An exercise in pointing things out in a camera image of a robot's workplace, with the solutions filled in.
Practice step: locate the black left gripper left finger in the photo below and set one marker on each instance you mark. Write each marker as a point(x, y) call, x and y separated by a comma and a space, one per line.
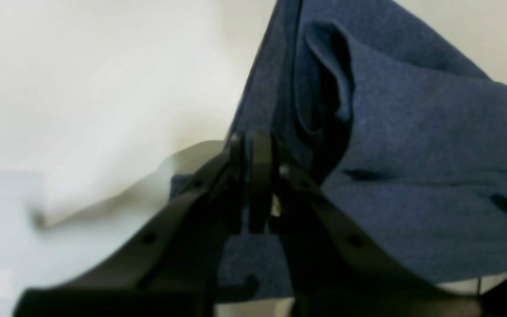
point(169, 267)

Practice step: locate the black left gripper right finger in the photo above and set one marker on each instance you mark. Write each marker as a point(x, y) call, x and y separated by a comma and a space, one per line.
point(336, 269)

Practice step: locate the dark blue t-shirt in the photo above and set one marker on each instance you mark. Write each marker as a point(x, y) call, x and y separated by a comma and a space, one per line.
point(401, 130)

